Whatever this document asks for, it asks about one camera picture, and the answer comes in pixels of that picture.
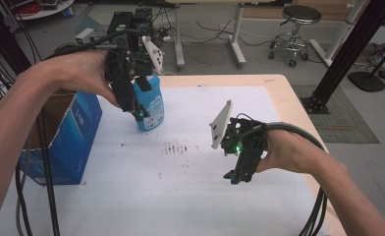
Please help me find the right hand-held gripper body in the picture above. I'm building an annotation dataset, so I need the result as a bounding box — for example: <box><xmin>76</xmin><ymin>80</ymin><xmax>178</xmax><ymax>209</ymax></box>
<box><xmin>209</xmin><ymin>99</ymin><xmax>267</xmax><ymax>185</ymax></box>

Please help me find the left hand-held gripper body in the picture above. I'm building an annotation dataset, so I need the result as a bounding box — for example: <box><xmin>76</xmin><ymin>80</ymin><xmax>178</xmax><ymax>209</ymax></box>
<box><xmin>103</xmin><ymin>29</ymin><xmax>165</xmax><ymax>113</ymax></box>

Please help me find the blue plastic bottle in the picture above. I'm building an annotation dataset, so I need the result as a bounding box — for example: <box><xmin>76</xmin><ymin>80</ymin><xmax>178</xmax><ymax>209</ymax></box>
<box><xmin>132</xmin><ymin>74</ymin><xmax>165</xmax><ymax>133</ymax></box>

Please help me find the person's left hand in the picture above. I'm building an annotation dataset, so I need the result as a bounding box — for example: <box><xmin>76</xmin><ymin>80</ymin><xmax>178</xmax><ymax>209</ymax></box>
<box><xmin>32</xmin><ymin>48</ymin><xmax>121</xmax><ymax>109</ymax></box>

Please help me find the person's right hand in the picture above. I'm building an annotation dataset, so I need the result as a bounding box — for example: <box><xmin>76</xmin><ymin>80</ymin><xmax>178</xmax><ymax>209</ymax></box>
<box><xmin>254</xmin><ymin>129</ymin><xmax>332</xmax><ymax>175</ymax></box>

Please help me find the black equipment box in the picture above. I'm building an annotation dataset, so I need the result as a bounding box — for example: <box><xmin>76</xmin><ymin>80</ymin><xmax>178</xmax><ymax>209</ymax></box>
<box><xmin>107</xmin><ymin>7</ymin><xmax>154</xmax><ymax>40</ymax></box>

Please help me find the small white device box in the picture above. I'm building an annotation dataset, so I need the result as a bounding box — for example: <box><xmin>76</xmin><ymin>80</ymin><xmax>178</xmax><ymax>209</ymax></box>
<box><xmin>75</xmin><ymin>28</ymin><xmax>95</xmax><ymax>45</ymax></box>

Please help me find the white table mat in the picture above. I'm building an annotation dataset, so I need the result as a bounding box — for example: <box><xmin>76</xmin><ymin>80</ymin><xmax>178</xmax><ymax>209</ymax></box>
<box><xmin>0</xmin><ymin>86</ymin><xmax>332</xmax><ymax>236</ymax></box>

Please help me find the blue cardboard box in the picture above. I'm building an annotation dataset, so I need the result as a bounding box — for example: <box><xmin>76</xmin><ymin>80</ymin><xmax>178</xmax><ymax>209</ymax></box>
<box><xmin>17</xmin><ymin>89</ymin><xmax>103</xmax><ymax>186</ymax></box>

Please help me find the grey floor mat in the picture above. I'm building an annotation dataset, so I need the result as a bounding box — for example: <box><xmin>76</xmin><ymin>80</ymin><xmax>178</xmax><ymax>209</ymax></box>
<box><xmin>291</xmin><ymin>84</ymin><xmax>381</xmax><ymax>145</ymax></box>

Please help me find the black round stool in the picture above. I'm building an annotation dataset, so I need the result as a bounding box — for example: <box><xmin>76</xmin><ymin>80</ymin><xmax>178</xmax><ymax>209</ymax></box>
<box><xmin>267</xmin><ymin>4</ymin><xmax>322</xmax><ymax>69</ymax></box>

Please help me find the black round stand base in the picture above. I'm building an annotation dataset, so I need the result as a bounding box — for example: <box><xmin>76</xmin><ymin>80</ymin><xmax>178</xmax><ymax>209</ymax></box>
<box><xmin>347</xmin><ymin>38</ymin><xmax>385</xmax><ymax>93</ymax></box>

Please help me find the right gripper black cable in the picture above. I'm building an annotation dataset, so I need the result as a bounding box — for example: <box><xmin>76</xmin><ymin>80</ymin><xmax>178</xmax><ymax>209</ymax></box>
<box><xmin>236</xmin><ymin>112</ymin><xmax>329</xmax><ymax>236</ymax></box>

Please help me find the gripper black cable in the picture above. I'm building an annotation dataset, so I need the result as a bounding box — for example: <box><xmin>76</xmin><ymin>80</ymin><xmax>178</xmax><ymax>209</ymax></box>
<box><xmin>14</xmin><ymin>29</ymin><xmax>142</xmax><ymax>236</ymax></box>
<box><xmin>236</xmin><ymin>112</ymin><xmax>329</xmax><ymax>236</ymax></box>

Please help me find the white desk frame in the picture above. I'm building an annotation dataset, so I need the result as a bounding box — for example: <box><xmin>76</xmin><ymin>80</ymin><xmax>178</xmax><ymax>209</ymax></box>
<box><xmin>167</xmin><ymin>0</ymin><xmax>248</xmax><ymax>72</ymax></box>

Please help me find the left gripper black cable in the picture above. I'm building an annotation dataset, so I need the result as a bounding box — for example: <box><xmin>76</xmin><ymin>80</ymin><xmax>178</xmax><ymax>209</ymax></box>
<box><xmin>14</xmin><ymin>29</ymin><xmax>142</xmax><ymax>236</ymax></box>

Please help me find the black metal stand post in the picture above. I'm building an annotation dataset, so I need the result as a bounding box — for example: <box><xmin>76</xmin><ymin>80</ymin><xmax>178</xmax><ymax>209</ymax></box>
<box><xmin>300</xmin><ymin>0</ymin><xmax>385</xmax><ymax>115</ymax></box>

